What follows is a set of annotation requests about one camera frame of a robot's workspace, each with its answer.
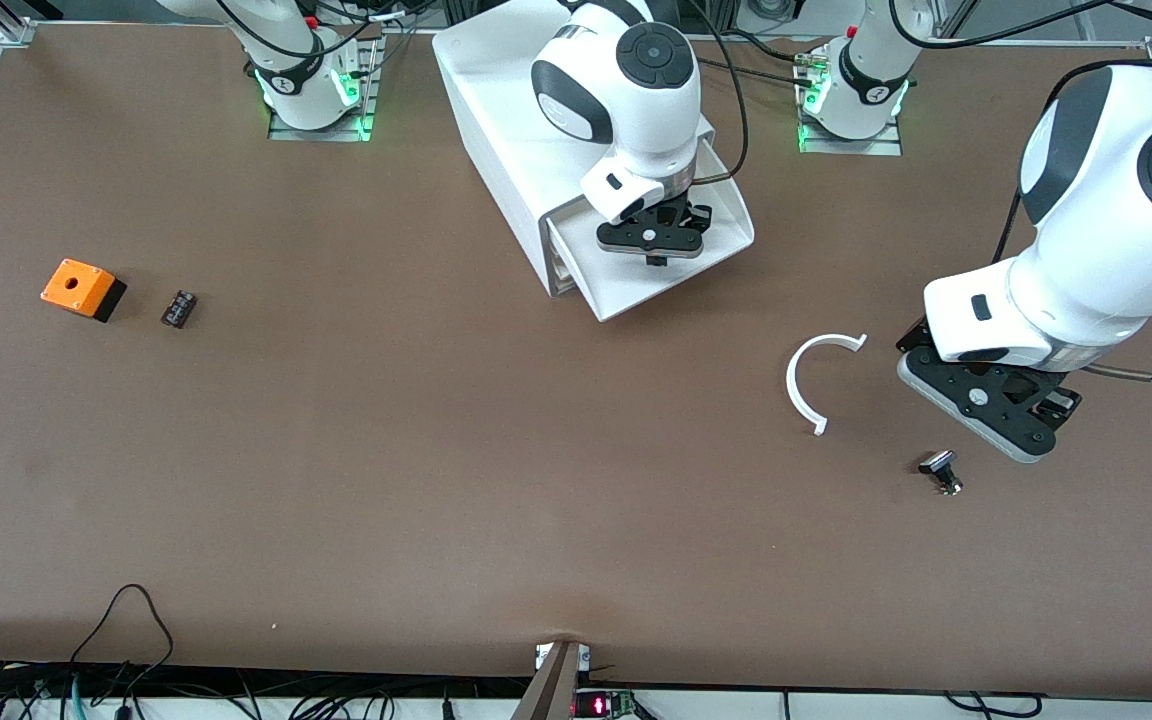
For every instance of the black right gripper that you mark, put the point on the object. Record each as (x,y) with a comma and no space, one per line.
(680,213)

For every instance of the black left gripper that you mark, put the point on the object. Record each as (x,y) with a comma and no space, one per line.
(1048,398)

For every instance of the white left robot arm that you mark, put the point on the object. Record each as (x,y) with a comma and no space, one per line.
(1116,200)

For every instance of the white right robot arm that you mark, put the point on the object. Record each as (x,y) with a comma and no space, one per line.
(636,110)

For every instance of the black silver push button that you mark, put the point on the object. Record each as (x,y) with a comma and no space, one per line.
(941,468)

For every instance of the orange button box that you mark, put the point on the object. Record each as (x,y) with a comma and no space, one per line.
(76,284)

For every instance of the white curved plastic piece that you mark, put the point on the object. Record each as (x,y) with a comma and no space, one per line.
(794,385)

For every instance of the circuit board red display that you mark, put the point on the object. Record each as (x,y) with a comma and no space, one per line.
(601,705)

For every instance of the small black contact block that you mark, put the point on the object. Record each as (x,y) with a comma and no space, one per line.
(179,308)

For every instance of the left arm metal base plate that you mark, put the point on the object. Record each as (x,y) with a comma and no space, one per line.
(851,146)

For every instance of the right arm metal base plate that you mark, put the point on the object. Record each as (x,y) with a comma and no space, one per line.
(321,132)

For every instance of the grey mounting bracket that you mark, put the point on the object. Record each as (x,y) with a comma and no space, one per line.
(554,685)

